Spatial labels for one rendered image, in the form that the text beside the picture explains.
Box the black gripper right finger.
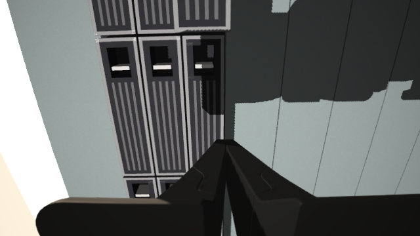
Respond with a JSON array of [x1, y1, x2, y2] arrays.
[[225, 139, 420, 236]]

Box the black open rack frame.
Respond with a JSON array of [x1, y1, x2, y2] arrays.
[[7, 0, 420, 198]]

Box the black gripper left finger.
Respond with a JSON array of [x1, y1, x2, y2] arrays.
[[35, 140, 226, 236]]

